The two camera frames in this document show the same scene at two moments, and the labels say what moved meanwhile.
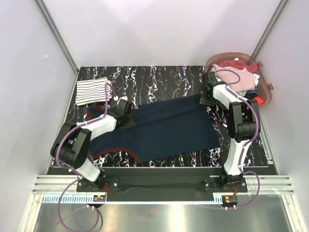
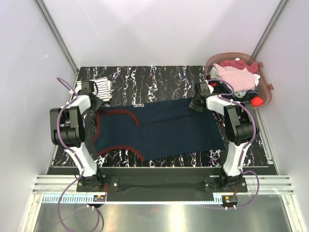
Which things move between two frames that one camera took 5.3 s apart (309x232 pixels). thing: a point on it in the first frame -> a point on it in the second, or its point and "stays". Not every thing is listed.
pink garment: [251, 67] stays
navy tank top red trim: [161, 128] stays
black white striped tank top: [92, 91] stays
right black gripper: [203, 100] -> [192, 105]
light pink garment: [246, 83] stays
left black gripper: [131, 123] -> [99, 103]
